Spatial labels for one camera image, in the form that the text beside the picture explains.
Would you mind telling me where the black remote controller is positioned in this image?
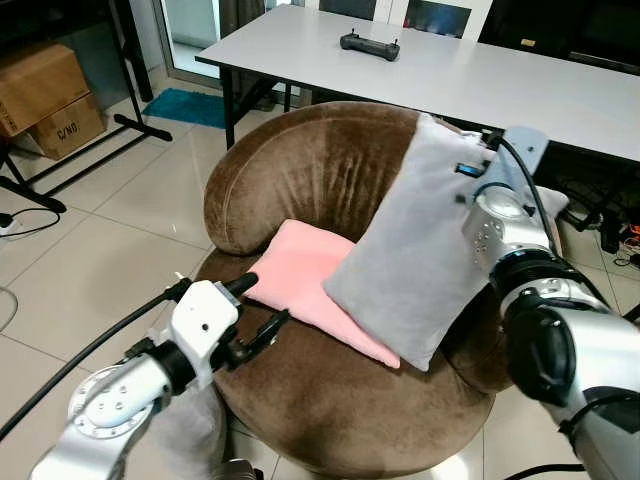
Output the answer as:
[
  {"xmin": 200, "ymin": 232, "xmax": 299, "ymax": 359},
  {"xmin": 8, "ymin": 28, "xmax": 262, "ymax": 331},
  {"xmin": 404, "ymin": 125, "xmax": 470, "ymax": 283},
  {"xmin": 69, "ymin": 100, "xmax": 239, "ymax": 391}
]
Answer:
[{"xmin": 340, "ymin": 33, "xmax": 401, "ymax": 63}]

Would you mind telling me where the long white table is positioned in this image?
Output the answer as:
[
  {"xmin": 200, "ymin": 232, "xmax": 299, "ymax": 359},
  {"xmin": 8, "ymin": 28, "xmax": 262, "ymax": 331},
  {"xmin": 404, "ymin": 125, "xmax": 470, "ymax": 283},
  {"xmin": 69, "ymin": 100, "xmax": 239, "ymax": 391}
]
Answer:
[{"xmin": 195, "ymin": 5, "xmax": 640, "ymax": 166}]

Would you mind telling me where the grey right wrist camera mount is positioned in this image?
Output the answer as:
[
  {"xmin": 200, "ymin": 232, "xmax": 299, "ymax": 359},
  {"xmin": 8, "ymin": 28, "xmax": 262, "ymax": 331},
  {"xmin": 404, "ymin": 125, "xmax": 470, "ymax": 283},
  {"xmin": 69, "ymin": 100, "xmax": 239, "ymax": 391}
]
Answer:
[{"xmin": 475, "ymin": 127, "xmax": 549, "ymax": 196}]

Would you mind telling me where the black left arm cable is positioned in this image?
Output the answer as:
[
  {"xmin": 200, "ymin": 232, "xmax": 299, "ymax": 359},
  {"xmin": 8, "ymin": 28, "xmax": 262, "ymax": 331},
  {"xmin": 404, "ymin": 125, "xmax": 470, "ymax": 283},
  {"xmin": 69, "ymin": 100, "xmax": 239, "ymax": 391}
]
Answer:
[{"xmin": 0, "ymin": 280, "xmax": 191, "ymax": 441}]

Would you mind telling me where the pink square pillow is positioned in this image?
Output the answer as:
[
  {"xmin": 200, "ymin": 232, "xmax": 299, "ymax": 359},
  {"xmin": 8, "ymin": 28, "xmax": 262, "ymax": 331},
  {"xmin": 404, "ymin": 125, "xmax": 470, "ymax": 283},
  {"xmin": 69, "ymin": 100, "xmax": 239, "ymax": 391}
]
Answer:
[{"xmin": 243, "ymin": 219, "xmax": 402, "ymax": 369}]

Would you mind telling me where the large plain cardboard box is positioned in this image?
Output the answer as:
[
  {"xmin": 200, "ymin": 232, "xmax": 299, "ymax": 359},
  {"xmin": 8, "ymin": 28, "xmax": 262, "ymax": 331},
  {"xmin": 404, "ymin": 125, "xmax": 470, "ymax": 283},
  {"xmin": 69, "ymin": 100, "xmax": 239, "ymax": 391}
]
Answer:
[{"xmin": 0, "ymin": 43, "xmax": 93, "ymax": 138}]

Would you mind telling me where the black metal rack frame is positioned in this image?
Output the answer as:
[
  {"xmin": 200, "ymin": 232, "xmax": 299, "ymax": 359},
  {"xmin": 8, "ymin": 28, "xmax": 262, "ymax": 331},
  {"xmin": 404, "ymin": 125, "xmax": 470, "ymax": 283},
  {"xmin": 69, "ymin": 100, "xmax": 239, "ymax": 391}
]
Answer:
[{"xmin": 0, "ymin": 0, "xmax": 173, "ymax": 214}]

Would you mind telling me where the brown round velvet sofa chair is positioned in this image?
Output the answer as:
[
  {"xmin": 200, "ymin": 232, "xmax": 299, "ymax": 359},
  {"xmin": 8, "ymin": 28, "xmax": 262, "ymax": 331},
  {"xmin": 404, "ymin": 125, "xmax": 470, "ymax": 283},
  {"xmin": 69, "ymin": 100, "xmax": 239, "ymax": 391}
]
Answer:
[{"xmin": 203, "ymin": 100, "xmax": 591, "ymax": 479}]

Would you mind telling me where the teal floor mat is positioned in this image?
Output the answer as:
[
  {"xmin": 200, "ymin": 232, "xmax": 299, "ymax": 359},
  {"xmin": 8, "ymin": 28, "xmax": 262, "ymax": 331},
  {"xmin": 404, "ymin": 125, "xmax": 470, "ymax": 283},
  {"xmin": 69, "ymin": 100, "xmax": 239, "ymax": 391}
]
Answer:
[{"xmin": 143, "ymin": 88, "xmax": 229, "ymax": 129}]

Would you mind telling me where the black cable bundle with plugs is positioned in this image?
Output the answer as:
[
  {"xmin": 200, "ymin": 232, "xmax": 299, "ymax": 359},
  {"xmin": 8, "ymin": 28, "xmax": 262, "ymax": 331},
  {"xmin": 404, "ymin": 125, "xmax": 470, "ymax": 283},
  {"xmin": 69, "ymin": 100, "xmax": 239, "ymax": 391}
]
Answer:
[{"xmin": 560, "ymin": 175, "xmax": 640, "ymax": 271}]

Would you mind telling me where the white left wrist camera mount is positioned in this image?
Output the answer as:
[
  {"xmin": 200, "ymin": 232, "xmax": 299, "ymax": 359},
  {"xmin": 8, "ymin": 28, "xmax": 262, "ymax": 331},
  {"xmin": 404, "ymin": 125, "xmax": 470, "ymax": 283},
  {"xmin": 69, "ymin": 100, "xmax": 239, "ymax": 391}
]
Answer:
[{"xmin": 170, "ymin": 281, "xmax": 241, "ymax": 366}]

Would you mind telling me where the dark robot left foot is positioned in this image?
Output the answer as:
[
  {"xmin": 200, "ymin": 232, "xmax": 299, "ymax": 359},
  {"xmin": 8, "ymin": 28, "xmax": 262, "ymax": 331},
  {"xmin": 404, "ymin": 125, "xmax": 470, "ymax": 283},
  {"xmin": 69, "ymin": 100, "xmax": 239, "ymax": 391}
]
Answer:
[{"xmin": 215, "ymin": 458, "xmax": 256, "ymax": 480}]

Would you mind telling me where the black floor cable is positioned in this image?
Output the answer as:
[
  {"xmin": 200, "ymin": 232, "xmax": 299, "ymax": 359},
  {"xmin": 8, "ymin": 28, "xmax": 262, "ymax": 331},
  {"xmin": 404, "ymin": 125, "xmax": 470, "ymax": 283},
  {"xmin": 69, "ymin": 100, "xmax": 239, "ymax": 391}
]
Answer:
[{"xmin": 0, "ymin": 210, "xmax": 61, "ymax": 241}]

